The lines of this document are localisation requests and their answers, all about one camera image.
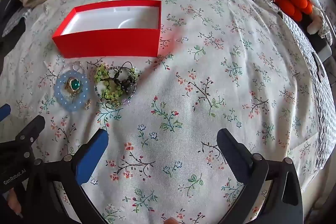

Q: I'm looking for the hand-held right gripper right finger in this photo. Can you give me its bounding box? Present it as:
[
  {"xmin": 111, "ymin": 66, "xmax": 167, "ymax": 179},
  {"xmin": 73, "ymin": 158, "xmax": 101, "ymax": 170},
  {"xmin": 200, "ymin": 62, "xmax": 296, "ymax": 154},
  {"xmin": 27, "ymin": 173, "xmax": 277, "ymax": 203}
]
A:
[{"xmin": 215, "ymin": 128, "xmax": 303, "ymax": 224}]

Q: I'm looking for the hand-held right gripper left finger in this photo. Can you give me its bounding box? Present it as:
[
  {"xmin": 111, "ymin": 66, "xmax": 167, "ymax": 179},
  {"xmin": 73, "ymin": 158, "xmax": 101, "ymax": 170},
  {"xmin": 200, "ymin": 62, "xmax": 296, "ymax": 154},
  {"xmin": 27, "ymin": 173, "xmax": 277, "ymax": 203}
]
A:
[{"xmin": 26, "ymin": 129, "xmax": 109, "ymax": 224}]

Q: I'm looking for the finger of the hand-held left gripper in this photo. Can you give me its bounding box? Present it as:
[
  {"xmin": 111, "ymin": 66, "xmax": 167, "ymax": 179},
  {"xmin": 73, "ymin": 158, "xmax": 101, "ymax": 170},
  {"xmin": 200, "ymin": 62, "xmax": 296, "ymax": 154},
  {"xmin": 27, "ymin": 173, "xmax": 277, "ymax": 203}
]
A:
[
  {"xmin": 14, "ymin": 116, "xmax": 46, "ymax": 147},
  {"xmin": 0, "ymin": 105, "xmax": 11, "ymax": 121}
]

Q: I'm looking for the light blue beaded bracelet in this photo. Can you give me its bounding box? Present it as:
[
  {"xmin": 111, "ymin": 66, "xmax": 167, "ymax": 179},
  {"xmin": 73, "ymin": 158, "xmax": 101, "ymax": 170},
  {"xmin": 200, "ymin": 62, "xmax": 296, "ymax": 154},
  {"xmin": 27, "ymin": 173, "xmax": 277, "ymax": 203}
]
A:
[{"xmin": 54, "ymin": 67, "xmax": 91, "ymax": 111}]

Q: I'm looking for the gold ring with green gem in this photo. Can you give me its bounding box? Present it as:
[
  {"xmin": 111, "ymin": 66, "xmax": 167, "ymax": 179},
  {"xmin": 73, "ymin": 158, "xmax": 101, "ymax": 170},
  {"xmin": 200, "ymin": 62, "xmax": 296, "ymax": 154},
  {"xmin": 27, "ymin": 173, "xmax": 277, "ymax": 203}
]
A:
[{"xmin": 64, "ymin": 76, "xmax": 84, "ymax": 97}]

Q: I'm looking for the green beaded bracelet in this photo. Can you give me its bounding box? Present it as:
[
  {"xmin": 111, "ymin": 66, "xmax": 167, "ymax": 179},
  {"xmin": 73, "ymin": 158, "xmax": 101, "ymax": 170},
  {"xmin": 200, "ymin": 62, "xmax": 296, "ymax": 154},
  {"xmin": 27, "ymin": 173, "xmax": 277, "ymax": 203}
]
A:
[{"xmin": 94, "ymin": 64, "xmax": 124, "ymax": 102}]

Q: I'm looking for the red cardboard box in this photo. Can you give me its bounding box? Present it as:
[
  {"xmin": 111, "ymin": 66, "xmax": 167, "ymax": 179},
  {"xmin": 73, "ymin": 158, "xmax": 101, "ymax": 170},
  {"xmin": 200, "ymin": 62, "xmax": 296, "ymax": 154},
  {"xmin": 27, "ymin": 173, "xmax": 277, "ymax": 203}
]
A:
[{"xmin": 52, "ymin": 0, "xmax": 162, "ymax": 59}]

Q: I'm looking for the person's left hand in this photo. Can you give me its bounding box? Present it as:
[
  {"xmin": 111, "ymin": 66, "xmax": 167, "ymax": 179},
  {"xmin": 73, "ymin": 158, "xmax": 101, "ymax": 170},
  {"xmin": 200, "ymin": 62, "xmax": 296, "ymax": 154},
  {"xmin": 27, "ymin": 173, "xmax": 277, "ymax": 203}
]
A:
[{"xmin": 3, "ymin": 191, "xmax": 23, "ymax": 215}]

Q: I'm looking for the floral bedsheet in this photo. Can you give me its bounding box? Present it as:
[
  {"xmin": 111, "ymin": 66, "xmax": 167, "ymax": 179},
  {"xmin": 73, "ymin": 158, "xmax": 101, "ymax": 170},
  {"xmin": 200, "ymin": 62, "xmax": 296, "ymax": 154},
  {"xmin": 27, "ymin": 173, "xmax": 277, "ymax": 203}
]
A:
[{"xmin": 0, "ymin": 0, "xmax": 327, "ymax": 224}]

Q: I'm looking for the checkered cloth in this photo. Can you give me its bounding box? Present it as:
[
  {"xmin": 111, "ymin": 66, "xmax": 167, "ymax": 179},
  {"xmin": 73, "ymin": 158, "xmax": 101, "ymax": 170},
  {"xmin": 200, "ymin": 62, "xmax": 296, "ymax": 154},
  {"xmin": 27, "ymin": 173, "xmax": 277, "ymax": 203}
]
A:
[{"xmin": 2, "ymin": 7, "xmax": 32, "ymax": 38}]

